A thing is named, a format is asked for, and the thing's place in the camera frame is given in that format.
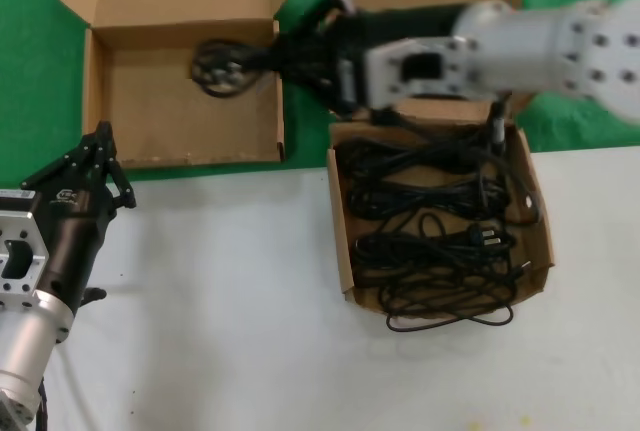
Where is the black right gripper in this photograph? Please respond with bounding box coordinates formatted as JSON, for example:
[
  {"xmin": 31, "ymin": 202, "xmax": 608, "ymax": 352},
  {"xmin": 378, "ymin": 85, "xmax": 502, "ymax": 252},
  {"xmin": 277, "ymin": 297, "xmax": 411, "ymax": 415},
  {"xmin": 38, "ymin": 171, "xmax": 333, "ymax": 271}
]
[{"xmin": 272, "ymin": 0, "xmax": 469, "ymax": 120}]

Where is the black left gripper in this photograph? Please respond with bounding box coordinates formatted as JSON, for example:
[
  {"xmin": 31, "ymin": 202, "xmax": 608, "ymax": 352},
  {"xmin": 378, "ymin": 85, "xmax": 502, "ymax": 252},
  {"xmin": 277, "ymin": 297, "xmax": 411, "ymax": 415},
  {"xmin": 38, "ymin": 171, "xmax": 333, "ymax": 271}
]
[{"xmin": 19, "ymin": 120, "xmax": 139, "ymax": 313}]

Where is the black power cable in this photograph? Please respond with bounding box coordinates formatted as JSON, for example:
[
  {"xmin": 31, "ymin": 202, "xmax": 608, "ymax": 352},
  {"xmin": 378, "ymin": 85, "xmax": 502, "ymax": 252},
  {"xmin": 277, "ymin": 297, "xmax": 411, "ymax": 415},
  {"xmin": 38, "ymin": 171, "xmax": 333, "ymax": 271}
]
[
  {"xmin": 352, "ymin": 213, "xmax": 526, "ymax": 292},
  {"xmin": 346, "ymin": 174, "xmax": 504, "ymax": 218},
  {"xmin": 333, "ymin": 134, "xmax": 496, "ymax": 177},
  {"xmin": 189, "ymin": 38, "xmax": 281, "ymax": 101},
  {"xmin": 378, "ymin": 273, "xmax": 517, "ymax": 333}
]

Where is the cardboard box with plain lid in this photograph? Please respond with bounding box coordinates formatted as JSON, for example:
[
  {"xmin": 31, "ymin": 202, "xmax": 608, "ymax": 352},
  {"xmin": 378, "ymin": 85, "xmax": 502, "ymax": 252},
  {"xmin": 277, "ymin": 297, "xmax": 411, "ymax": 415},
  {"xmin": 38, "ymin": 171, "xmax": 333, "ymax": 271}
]
[{"xmin": 58, "ymin": 0, "xmax": 300, "ymax": 168}]

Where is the cardboard box with torn lid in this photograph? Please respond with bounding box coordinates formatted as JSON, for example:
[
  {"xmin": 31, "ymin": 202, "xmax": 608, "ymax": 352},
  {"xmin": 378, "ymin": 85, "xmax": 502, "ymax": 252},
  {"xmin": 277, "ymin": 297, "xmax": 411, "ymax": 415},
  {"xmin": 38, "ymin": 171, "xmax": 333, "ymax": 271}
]
[{"xmin": 324, "ymin": 0, "xmax": 556, "ymax": 312}]

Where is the black left wrist connector stub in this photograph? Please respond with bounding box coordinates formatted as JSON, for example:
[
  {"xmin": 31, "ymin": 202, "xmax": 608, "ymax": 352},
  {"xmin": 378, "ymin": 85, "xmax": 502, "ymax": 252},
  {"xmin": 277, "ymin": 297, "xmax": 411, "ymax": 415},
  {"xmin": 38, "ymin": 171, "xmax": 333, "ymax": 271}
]
[{"xmin": 78, "ymin": 286, "xmax": 109, "ymax": 305}]

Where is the green cloth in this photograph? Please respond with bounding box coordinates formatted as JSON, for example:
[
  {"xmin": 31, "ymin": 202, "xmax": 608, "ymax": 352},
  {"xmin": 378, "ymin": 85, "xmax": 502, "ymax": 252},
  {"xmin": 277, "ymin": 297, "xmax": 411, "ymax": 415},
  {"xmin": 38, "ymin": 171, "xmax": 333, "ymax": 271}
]
[{"xmin": 0, "ymin": 0, "xmax": 640, "ymax": 187}]

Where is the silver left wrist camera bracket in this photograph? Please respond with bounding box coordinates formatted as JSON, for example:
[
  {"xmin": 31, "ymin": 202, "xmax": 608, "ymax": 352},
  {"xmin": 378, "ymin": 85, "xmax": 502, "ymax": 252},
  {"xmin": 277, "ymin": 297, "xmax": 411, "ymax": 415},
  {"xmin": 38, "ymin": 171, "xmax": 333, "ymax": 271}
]
[{"xmin": 0, "ymin": 189, "xmax": 51, "ymax": 312}]

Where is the black left arm cable harness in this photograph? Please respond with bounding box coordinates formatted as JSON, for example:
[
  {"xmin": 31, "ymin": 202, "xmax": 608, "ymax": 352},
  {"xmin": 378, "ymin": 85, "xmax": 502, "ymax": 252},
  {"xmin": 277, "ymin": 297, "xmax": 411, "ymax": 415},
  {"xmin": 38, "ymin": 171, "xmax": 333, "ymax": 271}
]
[{"xmin": 33, "ymin": 375, "xmax": 52, "ymax": 431}]

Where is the loose black power cable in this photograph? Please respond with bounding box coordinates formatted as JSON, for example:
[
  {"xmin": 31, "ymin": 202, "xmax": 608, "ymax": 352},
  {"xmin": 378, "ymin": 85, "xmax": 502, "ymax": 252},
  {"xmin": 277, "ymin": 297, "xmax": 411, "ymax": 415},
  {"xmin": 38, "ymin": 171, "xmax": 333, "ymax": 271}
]
[{"xmin": 378, "ymin": 273, "xmax": 517, "ymax": 333}]

